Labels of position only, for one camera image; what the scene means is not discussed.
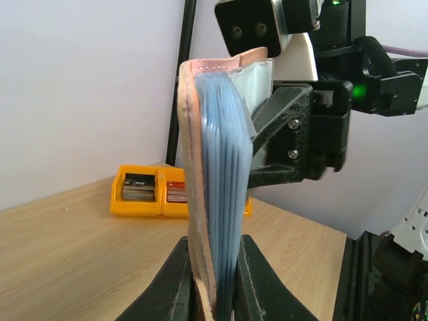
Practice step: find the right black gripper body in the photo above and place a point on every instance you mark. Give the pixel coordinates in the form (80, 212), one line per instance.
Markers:
(291, 155)

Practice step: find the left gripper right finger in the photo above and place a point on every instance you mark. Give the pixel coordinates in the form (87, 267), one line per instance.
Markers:
(260, 294)

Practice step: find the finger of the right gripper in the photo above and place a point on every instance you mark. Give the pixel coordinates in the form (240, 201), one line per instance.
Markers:
(286, 104)

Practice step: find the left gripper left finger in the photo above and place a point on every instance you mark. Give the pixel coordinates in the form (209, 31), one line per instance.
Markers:
(168, 296)

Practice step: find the pink leather card holder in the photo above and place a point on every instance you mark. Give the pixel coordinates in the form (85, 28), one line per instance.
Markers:
(215, 100)

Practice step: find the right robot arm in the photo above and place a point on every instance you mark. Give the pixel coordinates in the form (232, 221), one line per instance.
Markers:
(385, 169)

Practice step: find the red card stack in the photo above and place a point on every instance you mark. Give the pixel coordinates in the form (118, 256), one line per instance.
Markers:
(176, 192)

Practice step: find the yellow bin with black cards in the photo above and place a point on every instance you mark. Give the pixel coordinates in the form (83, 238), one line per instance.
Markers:
(120, 207)

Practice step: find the black card stack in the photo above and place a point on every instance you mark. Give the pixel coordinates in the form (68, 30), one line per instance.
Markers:
(138, 187)

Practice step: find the yellow bin with red cards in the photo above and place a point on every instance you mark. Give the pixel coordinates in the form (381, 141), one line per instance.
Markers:
(171, 209)

